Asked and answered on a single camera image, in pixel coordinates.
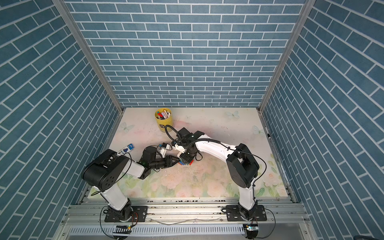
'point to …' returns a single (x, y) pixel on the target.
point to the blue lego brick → (183, 164)
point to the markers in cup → (163, 115)
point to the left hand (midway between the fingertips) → (180, 163)
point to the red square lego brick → (192, 161)
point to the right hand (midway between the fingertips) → (186, 159)
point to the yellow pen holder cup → (162, 123)
